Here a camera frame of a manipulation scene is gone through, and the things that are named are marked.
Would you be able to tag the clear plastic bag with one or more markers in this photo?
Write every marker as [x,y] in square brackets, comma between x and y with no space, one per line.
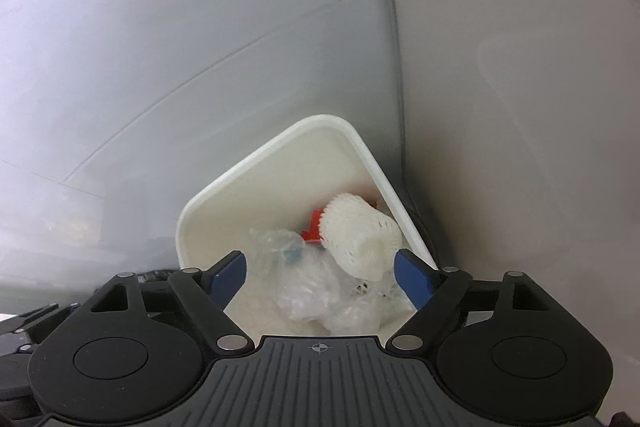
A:
[310,292]

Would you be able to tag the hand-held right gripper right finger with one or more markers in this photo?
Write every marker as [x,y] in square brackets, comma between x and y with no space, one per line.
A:
[412,277]

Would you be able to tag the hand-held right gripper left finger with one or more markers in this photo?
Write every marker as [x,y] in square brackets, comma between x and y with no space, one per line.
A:
[230,274]

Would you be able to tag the white plastic waste bin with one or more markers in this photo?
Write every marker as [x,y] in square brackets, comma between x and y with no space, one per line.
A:
[300,177]

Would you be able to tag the white ribbed foam fruit net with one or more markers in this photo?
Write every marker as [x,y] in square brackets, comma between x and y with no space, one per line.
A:
[360,232]

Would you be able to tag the large white foam fruit net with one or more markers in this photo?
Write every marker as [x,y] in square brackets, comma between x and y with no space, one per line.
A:
[370,289]

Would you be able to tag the grey kitchen cabinet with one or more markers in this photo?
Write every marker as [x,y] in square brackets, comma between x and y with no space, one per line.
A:
[500,107]

